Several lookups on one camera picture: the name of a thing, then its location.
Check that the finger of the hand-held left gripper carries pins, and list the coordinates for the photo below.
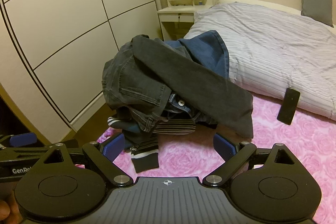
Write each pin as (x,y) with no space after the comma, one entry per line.
(23,139)

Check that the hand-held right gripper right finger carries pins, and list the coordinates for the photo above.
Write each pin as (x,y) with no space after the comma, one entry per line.
(223,146)

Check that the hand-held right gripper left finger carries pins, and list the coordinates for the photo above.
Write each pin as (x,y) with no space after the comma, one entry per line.
(115,146)

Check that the dark grey pants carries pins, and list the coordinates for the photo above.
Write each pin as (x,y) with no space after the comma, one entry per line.
(183,74)

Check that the pile of jeans and clothes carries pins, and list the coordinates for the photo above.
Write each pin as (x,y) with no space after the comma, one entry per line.
(207,48)

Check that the person's left hand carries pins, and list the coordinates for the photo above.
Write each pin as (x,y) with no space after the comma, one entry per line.
(4,211)

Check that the black garment with white stripes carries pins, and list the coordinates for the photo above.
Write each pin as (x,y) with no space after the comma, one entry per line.
(145,158)

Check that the dark denim jeans with button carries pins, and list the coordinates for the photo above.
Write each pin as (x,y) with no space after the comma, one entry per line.
(181,106)

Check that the pink rose rug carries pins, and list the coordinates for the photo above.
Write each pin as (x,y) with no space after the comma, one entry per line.
(288,150)

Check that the black rectangular device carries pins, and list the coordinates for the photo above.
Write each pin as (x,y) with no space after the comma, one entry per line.
(288,106)

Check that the white striped duvet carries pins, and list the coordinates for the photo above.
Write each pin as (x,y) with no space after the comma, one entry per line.
(275,43)

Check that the white wardrobe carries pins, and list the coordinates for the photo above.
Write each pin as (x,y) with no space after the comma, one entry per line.
(65,16)

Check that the white vanity table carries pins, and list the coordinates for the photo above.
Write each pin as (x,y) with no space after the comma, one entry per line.
(176,14)

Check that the grey pillow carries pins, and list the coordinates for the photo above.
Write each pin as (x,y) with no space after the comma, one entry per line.
(315,1)

